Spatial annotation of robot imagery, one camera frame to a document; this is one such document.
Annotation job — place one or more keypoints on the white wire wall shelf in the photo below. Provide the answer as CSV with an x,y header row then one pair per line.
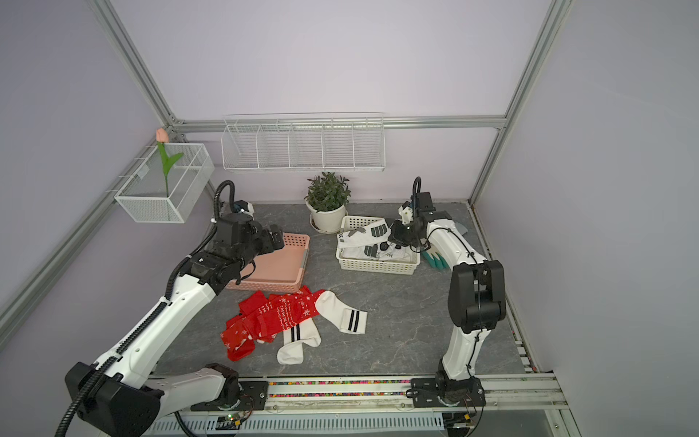
x,y
304,141

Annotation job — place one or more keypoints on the red patterned sock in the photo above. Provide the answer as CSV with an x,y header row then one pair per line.
x,y
237,338
264,317

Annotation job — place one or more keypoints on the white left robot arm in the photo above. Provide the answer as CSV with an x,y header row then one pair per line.
x,y
116,393

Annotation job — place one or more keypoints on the white sock two black stripes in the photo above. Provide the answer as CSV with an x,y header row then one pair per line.
x,y
295,339

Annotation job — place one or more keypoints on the white mesh wall box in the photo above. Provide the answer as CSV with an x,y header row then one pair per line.
x,y
143,195

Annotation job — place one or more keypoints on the green white garden glove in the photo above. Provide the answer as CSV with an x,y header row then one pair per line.
x,y
444,246

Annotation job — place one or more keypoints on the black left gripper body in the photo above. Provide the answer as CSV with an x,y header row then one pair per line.
x,y
262,244

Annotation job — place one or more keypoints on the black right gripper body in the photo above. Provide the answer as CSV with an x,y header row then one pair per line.
x,y
404,234

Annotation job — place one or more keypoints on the pink artificial tulip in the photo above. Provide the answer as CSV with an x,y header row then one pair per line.
x,y
167,161

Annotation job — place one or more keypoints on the white perforated plastic basket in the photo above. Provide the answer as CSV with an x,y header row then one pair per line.
x,y
353,222

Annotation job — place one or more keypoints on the white sport sock grey toe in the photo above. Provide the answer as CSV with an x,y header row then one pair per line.
x,y
367,235

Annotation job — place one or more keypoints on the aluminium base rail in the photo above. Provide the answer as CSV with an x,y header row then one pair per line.
x,y
391,393

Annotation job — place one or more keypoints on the white striped ankle sock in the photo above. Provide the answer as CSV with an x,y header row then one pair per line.
x,y
344,317

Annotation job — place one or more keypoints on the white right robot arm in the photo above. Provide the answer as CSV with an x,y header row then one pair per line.
x,y
477,296

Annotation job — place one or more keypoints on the green potted plant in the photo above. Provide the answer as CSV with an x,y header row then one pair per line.
x,y
328,192

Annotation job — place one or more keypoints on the white sport sock grey heel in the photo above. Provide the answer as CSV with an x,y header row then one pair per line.
x,y
384,251

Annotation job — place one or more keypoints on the pink perforated plastic basket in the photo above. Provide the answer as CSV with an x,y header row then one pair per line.
x,y
279,272

